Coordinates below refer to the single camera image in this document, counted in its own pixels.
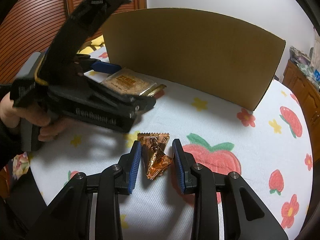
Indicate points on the floral bed sheet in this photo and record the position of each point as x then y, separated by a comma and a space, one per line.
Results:
12, 172

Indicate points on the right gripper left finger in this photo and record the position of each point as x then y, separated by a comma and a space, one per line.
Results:
68, 214

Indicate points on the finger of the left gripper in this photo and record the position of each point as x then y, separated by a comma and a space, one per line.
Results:
87, 63
113, 102

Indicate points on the brown cardboard box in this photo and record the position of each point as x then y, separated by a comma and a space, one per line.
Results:
214, 53

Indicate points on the yellow pikachu plush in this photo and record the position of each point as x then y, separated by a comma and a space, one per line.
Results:
92, 45

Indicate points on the wooden sideboard cabinet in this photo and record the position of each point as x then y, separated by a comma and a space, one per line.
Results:
308, 98

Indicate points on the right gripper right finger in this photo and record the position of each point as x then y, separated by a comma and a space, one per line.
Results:
245, 216

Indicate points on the wooden louvered wardrobe door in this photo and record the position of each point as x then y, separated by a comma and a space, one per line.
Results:
31, 25

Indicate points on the brown cracker pack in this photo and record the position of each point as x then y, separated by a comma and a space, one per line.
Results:
129, 82

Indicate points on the amber foil candy wrapper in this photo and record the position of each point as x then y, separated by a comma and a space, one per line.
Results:
155, 160

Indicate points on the folded patterned cloth pile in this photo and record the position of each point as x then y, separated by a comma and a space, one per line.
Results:
300, 59

